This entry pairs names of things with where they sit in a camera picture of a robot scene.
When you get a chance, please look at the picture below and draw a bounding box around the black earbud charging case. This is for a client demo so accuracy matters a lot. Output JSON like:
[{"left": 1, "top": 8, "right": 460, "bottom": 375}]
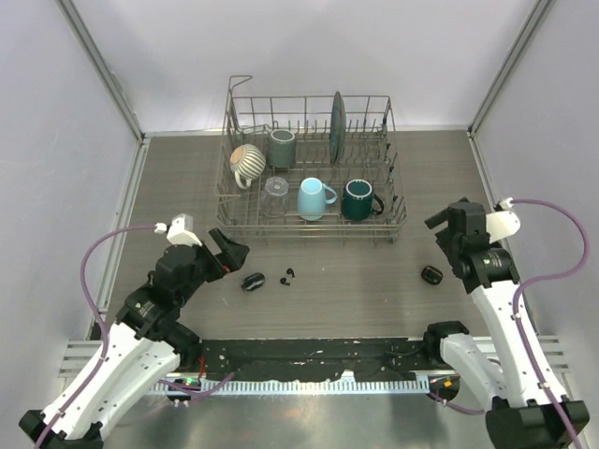
[{"left": 241, "top": 272, "right": 266, "bottom": 292}]

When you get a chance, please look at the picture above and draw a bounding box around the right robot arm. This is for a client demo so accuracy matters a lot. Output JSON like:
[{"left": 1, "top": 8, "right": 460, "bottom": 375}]
[{"left": 422, "top": 197, "right": 590, "bottom": 448}]

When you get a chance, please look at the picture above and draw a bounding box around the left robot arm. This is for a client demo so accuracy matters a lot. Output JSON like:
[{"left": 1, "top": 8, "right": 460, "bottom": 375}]
[{"left": 19, "top": 214, "right": 250, "bottom": 448}]

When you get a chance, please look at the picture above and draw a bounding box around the clear drinking glass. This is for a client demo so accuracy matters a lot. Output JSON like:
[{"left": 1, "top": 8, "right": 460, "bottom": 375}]
[{"left": 259, "top": 176, "right": 289, "bottom": 217}]

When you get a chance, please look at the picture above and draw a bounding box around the striped beige mug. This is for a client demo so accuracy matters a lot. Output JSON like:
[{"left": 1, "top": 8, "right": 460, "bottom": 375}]
[{"left": 229, "top": 144, "right": 267, "bottom": 190}]

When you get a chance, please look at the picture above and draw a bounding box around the dark green mug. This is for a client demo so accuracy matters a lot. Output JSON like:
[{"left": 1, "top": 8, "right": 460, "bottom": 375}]
[{"left": 341, "top": 179, "right": 385, "bottom": 222}]

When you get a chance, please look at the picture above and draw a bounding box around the light blue mug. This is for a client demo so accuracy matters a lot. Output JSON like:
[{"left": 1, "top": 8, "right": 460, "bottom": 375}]
[{"left": 297, "top": 178, "right": 338, "bottom": 221}]

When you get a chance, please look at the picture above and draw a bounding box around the grey ceramic cup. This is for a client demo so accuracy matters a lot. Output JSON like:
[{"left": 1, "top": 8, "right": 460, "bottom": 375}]
[{"left": 267, "top": 129, "right": 297, "bottom": 169}]

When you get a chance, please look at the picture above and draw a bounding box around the dark teal plate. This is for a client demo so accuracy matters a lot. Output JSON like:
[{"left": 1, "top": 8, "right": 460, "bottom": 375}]
[{"left": 329, "top": 91, "right": 346, "bottom": 164}]

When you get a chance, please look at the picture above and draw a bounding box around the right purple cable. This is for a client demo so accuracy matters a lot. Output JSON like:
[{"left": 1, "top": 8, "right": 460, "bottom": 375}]
[{"left": 434, "top": 198, "right": 590, "bottom": 449}]

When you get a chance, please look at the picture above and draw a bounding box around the purple cable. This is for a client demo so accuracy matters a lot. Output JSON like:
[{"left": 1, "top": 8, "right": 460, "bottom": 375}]
[
  {"left": 434, "top": 198, "right": 590, "bottom": 449},
  {"left": 35, "top": 224, "right": 235, "bottom": 449}
]

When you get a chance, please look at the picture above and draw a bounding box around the grey wire dish rack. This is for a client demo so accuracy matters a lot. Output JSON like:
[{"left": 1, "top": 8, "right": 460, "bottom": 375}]
[{"left": 215, "top": 75, "right": 407, "bottom": 241}]

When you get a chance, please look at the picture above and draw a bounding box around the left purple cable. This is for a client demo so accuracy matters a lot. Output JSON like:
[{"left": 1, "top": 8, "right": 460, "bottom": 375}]
[{"left": 35, "top": 224, "right": 235, "bottom": 449}]

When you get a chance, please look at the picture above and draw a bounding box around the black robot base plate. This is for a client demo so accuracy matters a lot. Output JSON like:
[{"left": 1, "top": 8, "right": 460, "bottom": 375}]
[{"left": 178, "top": 338, "right": 451, "bottom": 383}]

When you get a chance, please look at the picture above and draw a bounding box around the white slotted cable duct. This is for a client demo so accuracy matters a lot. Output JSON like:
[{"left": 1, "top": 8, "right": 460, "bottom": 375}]
[{"left": 149, "top": 376, "right": 431, "bottom": 397}]

